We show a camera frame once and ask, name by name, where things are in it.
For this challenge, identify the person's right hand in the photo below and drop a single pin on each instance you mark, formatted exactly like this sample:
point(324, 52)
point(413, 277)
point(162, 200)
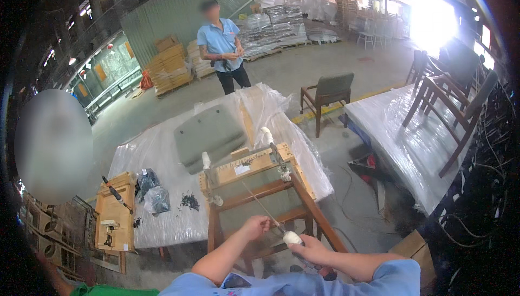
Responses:
point(317, 251)

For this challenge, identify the person's left hand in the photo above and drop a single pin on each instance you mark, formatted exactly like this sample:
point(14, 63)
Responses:
point(254, 227)

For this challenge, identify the person's left fingers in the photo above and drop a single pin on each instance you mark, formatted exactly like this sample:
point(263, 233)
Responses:
point(262, 223)

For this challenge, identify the person's right fingers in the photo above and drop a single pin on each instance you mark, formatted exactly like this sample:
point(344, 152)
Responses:
point(300, 249)

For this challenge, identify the person's body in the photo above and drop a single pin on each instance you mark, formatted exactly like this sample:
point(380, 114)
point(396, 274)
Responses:
point(308, 284)

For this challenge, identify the light wooden clamping jig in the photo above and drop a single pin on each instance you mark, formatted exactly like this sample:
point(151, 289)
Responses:
point(243, 168)

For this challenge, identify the pile of black screws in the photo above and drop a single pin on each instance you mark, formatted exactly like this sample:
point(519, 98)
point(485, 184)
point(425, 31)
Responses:
point(190, 201)

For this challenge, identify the grey upholstered seat panel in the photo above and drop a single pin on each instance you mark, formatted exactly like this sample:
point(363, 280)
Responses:
point(209, 135)

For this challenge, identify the plastic bag of black screws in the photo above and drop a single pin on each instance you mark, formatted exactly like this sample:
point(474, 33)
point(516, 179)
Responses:
point(157, 200)
point(147, 180)

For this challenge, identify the brown cardboard box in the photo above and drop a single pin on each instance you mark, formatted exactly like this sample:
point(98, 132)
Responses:
point(414, 251)

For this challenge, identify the plastic covered work table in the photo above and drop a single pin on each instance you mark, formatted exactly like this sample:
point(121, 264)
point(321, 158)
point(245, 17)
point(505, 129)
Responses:
point(162, 145)

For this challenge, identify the plastic covered long table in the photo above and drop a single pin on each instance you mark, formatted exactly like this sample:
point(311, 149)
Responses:
point(390, 133)

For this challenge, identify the small light wooden jig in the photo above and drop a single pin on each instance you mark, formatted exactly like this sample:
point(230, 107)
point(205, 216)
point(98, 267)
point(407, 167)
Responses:
point(115, 214)

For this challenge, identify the black screwdriver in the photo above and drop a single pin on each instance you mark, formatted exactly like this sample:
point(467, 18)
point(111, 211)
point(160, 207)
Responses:
point(115, 193)

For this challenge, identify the wooden chair with grey seat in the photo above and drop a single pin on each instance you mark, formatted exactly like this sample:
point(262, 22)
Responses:
point(329, 89)

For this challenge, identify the stack of light wooden boards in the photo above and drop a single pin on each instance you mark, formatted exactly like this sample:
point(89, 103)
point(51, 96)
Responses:
point(170, 66)

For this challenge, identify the orange bag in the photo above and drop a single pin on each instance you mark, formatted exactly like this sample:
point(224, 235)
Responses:
point(146, 80)

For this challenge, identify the stack of wrapped pallets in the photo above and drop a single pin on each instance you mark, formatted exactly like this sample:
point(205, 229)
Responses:
point(270, 28)

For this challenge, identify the brown wooden chair with backrest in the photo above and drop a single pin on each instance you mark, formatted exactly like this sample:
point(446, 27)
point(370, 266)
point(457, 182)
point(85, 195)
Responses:
point(447, 105)

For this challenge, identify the row of white chairs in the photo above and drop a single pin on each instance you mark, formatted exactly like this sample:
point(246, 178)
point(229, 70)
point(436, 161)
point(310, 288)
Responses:
point(375, 32)

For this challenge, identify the heap of white wrapped goods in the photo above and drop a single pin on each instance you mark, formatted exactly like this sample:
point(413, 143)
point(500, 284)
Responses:
point(308, 1)

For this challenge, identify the group of dark wooden chairs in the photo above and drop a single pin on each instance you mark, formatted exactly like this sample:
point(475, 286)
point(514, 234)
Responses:
point(459, 62)

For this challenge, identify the brown wooden chair frame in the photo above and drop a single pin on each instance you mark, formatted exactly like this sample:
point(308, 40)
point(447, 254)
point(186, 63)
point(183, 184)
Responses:
point(313, 210)

